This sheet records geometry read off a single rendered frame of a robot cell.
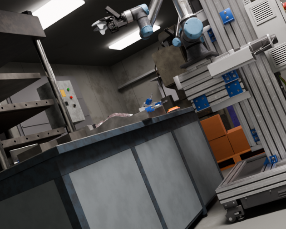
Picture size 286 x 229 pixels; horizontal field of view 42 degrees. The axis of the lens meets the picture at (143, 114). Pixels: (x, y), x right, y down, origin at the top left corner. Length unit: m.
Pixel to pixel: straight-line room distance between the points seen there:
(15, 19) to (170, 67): 3.52
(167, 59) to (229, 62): 3.97
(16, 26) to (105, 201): 1.74
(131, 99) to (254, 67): 8.82
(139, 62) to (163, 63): 4.88
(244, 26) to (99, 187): 1.43
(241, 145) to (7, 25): 2.94
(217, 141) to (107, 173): 2.82
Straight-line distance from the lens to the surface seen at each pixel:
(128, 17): 2.37
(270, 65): 2.50
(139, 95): 11.08
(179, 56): 6.09
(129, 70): 11.20
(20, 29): 3.13
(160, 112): 2.76
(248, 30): 2.58
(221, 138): 4.59
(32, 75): 3.16
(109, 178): 1.92
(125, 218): 1.94
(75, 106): 3.43
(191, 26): 2.34
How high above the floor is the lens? 0.67
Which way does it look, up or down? 4 degrees up
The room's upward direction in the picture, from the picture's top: 22 degrees counter-clockwise
